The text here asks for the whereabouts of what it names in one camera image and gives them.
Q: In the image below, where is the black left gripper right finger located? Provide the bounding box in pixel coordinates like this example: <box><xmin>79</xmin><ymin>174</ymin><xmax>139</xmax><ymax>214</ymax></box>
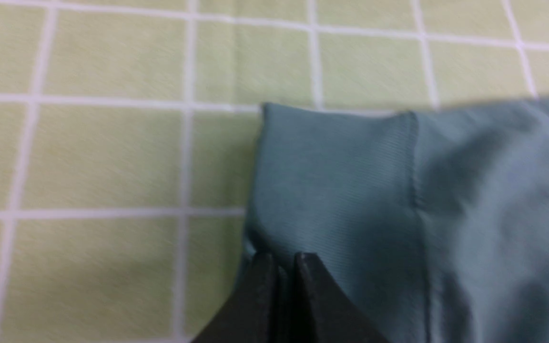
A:
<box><xmin>295</xmin><ymin>252</ymin><xmax>388</xmax><ymax>343</ymax></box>

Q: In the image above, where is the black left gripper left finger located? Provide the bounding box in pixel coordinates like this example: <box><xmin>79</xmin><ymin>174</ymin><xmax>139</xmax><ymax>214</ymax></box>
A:
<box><xmin>193</xmin><ymin>253</ymin><xmax>277</xmax><ymax>343</ymax></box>

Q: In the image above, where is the green long-sleeve top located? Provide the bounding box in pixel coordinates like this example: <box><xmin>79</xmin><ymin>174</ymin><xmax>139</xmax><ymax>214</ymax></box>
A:
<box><xmin>239</xmin><ymin>97</ymin><xmax>549</xmax><ymax>343</ymax></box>

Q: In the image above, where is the green checkered tablecloth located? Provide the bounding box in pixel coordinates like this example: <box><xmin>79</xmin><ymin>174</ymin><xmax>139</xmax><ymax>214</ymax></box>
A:
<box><xmin>0</xmin><ymin>0</ymin><xmax>549</xmax><ymax>343</ymax></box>

